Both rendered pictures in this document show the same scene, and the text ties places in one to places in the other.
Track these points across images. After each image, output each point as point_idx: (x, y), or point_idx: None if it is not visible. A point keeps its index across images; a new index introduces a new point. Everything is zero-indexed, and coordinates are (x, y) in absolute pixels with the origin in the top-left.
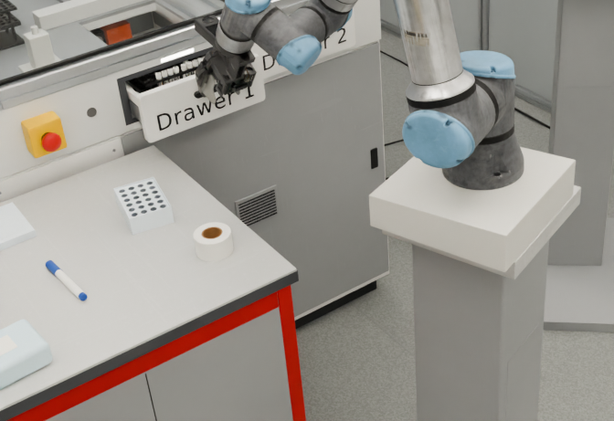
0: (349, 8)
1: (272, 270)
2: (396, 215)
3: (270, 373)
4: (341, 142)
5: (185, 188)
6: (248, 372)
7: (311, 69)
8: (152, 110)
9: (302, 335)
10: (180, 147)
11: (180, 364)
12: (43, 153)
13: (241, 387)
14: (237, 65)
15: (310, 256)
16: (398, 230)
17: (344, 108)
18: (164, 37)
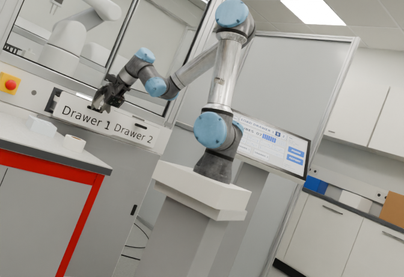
0: (181, 87)
1: (100, 163)
2: (168, 172)
3: (65, 226)
4: (124, 190)
5: (62, 137)
6: (56, 215)
7: (130, 146)
8: (65, 101)
9: None
10: None
11: (27, 178)
12: (2, 89)
13: (46, 223)
14: (121, 87)
15: (81, 243)
16: (166, 181)
17: (134, 175)
18: (84, 85)
